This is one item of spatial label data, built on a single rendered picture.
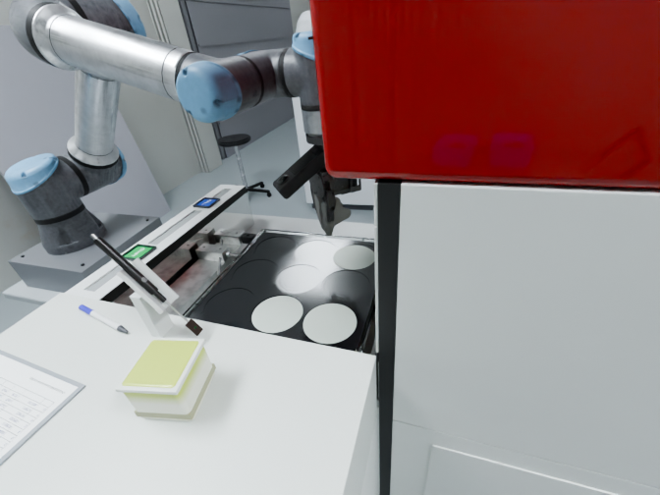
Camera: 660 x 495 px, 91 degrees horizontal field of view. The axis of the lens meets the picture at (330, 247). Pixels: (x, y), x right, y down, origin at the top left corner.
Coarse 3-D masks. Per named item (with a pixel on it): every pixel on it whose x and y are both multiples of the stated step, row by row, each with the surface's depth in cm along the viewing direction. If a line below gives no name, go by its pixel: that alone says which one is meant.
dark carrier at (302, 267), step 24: (264, 240) 86; (288, 240) 85; (312, 240) 84; (336, 240) 83; (240, 264) 78; (264, 264) 77; (288, 264) 76; (312, 264) 75; (336, 264) 74; (216, 288) 71; (240, 288) 70; (264, 288) 69; (288, 288) 69; (312, 288) 68; (336, 288) 68; (360, 288) 67; (192, 312) 65; (216, 312) 64; (240, 312) 64; (360, 312) 61; (288, 336) 58; (360, 336) 56
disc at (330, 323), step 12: (312, 312) 62; (324, 312) 62; (336, 312) 61; (348, 312) 61; (312, 324) 59; (324, 324) 59; (336, 324) 59; (348, 324) 59; (312, 336) 57; (324, 336) 57; (336, 336) 57; (348, 336) 56
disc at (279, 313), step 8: (280, 296) 67; (264, 304) 65; (272, 304) 65; (280, 304) 65; (288, 304) 64; (296, 304) 64; (256, 312) 63; (264, 312) 63; (272, 312) 63; (280, 312) 63; (288, 312) 63; (296, 312) 62; (256, 320) 62; (264, 320) 61; (272, 320) 61; (280, 320) 61; (288, 320) 61; (296, 320) 61; (256, 328) 60; (264, 328) 60; (272, 328) 60; (280, 328) 59; (288, 328) 59
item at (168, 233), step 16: (208, 192) 101; (224, 192) 101; (192, 208) 92; (208, 208) 92; (176, 224) 86; (192, 224) 84; (144, 240) 79; (160, 240) 80; (96, 272) 69; (112, 272) 69; (80, 288) 65; (96, 288) 65; (112, 288) 64
